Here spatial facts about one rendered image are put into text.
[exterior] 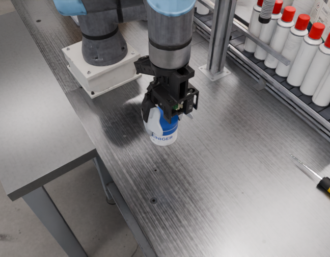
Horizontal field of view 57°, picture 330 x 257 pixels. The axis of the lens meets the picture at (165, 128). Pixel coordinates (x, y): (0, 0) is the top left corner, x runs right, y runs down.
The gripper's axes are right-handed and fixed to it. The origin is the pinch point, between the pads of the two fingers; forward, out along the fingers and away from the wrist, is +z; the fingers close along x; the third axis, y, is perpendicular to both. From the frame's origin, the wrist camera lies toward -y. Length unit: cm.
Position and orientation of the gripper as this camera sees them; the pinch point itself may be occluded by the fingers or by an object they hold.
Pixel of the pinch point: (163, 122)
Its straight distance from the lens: 71.5
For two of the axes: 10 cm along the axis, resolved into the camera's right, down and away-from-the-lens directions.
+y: 5.8, 6.3, -5.2
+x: 8.1, -4.5, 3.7
